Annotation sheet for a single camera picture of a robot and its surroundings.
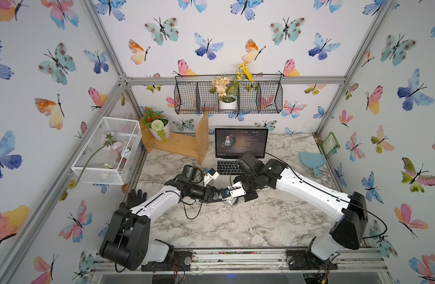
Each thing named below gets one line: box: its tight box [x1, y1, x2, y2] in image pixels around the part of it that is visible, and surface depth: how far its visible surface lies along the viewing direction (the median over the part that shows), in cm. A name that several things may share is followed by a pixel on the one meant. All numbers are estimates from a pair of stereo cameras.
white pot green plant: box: [141, 106, 171, 142], surface depth 99 cm
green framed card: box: [320, 131, 339, 156], surface depth 113 cm
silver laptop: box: [213, 127, 270, 177], surface depth 103 cm
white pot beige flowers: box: [209, 62, 253, 111], surface depth 87 cm
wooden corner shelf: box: [139, 111, 210, 166], surface depth 109 cm
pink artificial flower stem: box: [75, 130, 123, 186], surface depth 75 cm
